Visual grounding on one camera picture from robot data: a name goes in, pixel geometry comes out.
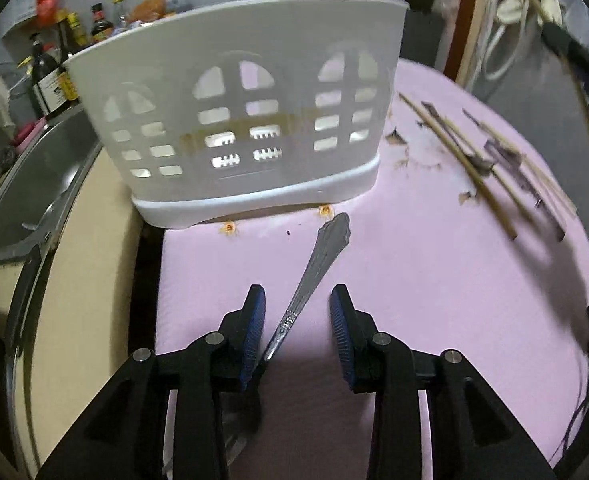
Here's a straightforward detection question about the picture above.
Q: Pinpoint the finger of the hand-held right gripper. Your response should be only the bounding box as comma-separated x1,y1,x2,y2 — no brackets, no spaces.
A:
541,20,589,111

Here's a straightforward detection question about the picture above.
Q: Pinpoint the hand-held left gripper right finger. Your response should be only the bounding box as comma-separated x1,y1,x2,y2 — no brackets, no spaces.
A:
329,284,557,480

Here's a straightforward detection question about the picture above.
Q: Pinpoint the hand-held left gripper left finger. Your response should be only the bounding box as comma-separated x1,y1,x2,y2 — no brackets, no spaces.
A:
37,284,266,480

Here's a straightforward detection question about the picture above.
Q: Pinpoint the silver metal spoon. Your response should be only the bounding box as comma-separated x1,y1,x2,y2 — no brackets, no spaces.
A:
224,212,351,463

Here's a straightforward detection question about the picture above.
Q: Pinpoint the white plastic utensil basket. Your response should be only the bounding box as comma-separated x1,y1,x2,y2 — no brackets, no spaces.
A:
63,0,410,231

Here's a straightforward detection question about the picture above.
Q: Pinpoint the pink floral cloth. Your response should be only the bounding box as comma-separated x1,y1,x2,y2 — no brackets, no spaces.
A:
154,57,589,480

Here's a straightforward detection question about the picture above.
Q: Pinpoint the grey metal cabinet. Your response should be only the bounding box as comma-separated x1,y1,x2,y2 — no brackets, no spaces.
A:
398,5,456,69

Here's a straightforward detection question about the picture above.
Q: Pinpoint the stainless steel sink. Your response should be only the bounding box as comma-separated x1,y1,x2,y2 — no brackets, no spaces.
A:
0,102,105,268

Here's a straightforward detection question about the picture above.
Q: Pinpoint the pink scrub pad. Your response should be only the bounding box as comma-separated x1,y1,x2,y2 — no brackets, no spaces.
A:
13,119,46,147

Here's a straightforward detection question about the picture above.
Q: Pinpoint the large dark sauce bottle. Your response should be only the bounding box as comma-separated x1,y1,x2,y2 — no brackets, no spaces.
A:
27,32,79,117

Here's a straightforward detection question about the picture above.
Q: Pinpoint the red-capped dark sauce bottle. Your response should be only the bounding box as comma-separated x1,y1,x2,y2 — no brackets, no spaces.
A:
90,4,116,46

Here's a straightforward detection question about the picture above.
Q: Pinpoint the yellow-capped dark sauce bottle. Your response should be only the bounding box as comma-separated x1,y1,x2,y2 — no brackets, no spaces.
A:
67,12,91,57

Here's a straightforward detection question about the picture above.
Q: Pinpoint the clear yellow-capped bottle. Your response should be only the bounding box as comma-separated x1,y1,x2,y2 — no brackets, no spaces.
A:
112,0,131,31

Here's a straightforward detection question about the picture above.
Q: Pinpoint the red plastic bag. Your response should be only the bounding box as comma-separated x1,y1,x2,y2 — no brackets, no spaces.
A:
34,0,58,27

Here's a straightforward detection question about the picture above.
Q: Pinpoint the white flexible hose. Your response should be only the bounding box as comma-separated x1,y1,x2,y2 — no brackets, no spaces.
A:
483,9,531,82

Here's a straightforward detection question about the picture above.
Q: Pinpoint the wooden door frame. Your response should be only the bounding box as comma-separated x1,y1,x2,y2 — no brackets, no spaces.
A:
445,0,496,92

